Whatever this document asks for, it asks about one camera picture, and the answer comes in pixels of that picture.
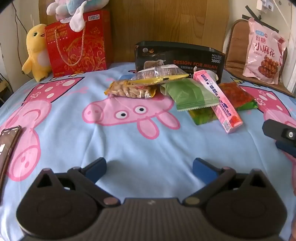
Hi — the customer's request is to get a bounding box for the black cable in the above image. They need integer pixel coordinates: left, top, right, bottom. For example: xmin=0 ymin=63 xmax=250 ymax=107
xmin=13 ymin=0 xmax=35 ymax=40

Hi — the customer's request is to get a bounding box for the clear packet with yellow stripe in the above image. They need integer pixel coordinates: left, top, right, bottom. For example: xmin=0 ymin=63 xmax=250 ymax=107
xmin=132 ymin=65 xmax=189 ymax=87

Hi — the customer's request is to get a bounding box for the white wall charger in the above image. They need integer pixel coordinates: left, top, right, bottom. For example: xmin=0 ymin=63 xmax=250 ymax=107
xmin=257 ymin=0 xmax=274 ymax=12

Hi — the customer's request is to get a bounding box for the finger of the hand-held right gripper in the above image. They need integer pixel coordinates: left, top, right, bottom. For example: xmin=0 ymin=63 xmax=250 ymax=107
xmin=262 ymin=119 xmax=296 ymax=158

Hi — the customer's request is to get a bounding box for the red candy packet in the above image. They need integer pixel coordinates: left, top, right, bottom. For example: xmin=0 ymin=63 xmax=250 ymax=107
xmin=218 ymin=82 xmax=258 ymax=111

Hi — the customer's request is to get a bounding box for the pastel plush toy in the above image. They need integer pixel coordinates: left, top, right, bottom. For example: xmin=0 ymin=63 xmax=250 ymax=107
xmin=46 ymin=0 xmax=109 ymax=32

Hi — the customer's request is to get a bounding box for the green candy packet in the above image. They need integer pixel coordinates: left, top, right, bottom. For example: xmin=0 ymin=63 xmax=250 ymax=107
xmin=188 ymin=108 xmax=219 ymax=126

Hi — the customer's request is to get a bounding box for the red gift bag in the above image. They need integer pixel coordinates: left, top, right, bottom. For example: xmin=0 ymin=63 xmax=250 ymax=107
xmin=44 ymin=10 xmax=111 ymax=77

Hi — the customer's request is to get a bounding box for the peanut packet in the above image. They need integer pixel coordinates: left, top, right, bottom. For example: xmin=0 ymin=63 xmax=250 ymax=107
xmin=104 ymin=80 xmax=158 ymax=100

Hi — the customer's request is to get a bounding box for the yellow plush duck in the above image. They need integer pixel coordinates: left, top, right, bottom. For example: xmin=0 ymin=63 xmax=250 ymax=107
xmin=22 ymin=24 xmax=52 ymax=82

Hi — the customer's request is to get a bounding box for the wooden headboard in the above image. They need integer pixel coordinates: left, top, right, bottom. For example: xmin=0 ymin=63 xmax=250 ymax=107
xmin=38 ymin=0 xmax=232 ymax=63

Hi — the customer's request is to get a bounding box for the smartphone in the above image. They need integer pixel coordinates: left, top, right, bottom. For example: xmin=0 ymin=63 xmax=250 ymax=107
xmin=0 ymin=126 xmax=23 ymax=204

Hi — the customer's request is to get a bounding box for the brown chair cushion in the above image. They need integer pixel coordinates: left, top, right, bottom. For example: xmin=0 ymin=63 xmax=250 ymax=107
xmin=224 ymin=19 xmax=296 ymax=98

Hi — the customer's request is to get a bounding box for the light green snack packet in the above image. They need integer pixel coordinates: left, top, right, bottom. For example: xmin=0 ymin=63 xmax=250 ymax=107
xmin=160 ymin=79 xmax=220 ymax=112

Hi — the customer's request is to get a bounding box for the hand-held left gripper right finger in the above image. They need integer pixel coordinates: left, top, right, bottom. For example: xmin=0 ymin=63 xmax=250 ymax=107
xmin=184 ymin=158 xmax=270 ymax=207

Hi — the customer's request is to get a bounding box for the long pink box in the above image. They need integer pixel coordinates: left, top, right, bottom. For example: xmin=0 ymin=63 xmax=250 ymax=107
xmin=193 ymin=70 xmax=243 ymax=134

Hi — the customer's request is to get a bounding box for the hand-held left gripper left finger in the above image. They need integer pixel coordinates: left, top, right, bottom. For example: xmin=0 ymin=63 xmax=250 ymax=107
xmin=30 ymin=157 xmax=121 ymax=207

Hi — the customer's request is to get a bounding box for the black sheep print box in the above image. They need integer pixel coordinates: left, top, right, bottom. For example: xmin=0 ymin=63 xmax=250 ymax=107
xmin=135 ymin=41 xmax=225 ymax=84

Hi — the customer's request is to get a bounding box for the blue pig print blanket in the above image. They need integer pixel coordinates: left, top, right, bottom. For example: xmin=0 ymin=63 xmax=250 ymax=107
xmin=0 ymin=61 xmax=296 ymax=241

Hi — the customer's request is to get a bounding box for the pink snack bag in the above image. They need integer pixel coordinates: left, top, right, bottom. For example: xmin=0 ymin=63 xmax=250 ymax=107
xmin=242 ymin=17 xmax=287 ymax=85

